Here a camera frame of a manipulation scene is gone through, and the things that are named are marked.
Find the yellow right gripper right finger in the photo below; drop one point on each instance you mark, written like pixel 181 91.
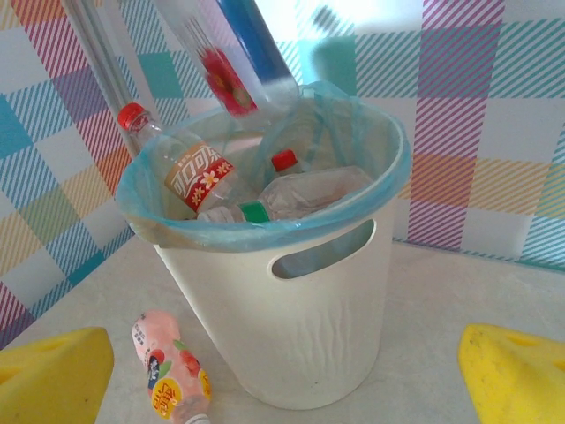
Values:
pixel 516 384

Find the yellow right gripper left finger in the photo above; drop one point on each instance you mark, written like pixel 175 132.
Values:
pixel 53 380

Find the red-capped bottle beige-red label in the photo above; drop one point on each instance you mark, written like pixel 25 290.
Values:
pixel 198 176

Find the cream plastic bin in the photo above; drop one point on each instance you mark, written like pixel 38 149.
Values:
pixel 309 331

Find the pink label bottle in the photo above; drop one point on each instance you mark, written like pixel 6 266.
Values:
pixel 163 353

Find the clear plastic bottle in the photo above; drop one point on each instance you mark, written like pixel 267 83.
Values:
pixel 220 214

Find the clear bottle green cap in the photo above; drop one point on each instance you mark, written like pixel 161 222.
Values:
pixel 309 194

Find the clear bottle red cap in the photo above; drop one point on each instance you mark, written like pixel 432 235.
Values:
pixel 284 159

